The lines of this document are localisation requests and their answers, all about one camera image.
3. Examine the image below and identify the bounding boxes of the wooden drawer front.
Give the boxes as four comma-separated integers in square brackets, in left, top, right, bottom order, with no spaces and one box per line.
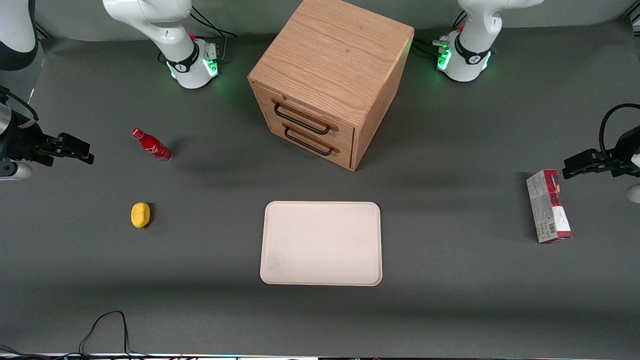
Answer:
[251,82,356,151]
[267,117,354,171]

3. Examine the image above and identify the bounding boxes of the black arm base cables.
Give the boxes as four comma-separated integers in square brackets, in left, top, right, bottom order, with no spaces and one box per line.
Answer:
[158,5,239,64]
[412,10,469,59]

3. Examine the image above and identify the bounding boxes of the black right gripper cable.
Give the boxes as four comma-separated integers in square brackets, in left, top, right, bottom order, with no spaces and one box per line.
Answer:
[0,85,39,127]

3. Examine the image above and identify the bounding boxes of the wooden drawer cabinet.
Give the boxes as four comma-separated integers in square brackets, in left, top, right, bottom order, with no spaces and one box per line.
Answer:
[247,0,415,172]

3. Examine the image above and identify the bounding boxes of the red coke bottle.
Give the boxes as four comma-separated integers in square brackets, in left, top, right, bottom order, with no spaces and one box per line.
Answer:
[131,128,174,163]

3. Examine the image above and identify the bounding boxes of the black left arm base cables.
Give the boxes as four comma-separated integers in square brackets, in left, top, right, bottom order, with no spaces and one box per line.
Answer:
[412,10,469,59]

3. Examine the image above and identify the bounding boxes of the black drawer handle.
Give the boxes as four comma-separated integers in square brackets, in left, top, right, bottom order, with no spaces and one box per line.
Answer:
[272,99,339,136]
[282,123,340,157]

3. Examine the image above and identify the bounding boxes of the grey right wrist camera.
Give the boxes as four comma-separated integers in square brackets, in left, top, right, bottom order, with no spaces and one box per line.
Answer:
[0,160,34,181]

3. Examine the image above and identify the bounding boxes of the black cable loop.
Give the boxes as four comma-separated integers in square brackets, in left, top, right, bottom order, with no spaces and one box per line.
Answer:
[0,310,151,359]

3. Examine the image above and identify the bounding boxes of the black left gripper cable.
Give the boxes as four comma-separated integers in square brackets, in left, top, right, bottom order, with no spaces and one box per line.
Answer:
[598,103,640,162]

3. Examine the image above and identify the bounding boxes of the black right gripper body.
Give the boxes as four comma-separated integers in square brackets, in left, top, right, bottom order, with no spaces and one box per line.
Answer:
[0,113,57,167]

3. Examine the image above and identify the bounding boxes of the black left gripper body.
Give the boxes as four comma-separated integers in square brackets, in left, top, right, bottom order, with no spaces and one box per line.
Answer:
[607,125,640,178]

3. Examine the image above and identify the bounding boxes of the black right arm base cables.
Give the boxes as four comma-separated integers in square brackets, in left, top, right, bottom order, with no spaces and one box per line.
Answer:
[158,5,239,64]

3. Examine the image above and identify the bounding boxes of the yellow lemon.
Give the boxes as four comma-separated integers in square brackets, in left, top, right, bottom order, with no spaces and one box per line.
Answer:
[131,202,151,229]

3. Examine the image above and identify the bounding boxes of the beige plastic tray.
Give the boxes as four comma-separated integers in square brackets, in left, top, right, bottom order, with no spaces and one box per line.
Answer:
[260,201,383,287]

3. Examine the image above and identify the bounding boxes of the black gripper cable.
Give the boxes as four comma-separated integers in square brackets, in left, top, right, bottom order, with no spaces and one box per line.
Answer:
[0,85,39,127]
[598,103,640,162]

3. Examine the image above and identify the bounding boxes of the grey and red carton box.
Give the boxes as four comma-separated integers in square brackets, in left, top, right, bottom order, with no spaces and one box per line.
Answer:
[526,169,573,244]

